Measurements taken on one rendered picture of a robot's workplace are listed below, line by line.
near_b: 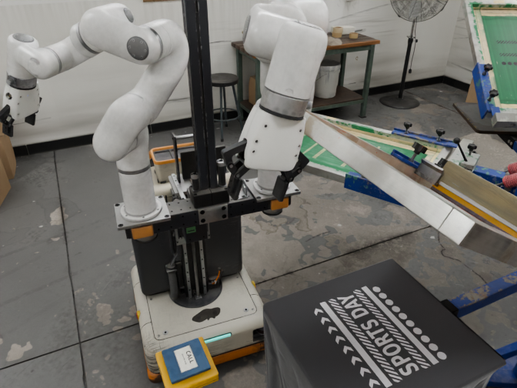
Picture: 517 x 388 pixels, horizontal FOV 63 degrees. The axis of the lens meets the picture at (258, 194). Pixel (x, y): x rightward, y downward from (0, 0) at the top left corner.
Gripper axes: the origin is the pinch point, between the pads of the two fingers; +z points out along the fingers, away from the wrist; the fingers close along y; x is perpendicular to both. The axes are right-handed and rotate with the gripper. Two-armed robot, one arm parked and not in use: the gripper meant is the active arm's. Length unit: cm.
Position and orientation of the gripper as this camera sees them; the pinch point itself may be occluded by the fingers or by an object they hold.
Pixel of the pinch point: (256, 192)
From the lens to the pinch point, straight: 75.1
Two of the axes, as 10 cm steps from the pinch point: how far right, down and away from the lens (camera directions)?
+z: -2.7, 8.8, 4.0
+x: 4.3, 4.8, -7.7
